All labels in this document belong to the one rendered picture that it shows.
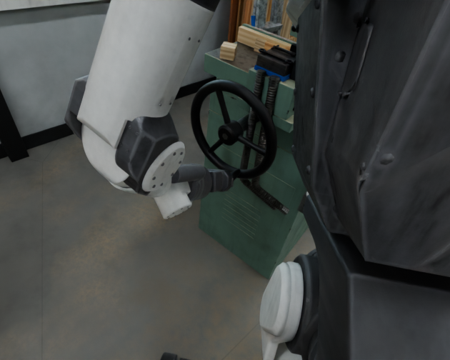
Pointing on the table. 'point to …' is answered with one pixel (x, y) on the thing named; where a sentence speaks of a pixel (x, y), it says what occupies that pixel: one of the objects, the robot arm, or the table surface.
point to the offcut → (228, 51)
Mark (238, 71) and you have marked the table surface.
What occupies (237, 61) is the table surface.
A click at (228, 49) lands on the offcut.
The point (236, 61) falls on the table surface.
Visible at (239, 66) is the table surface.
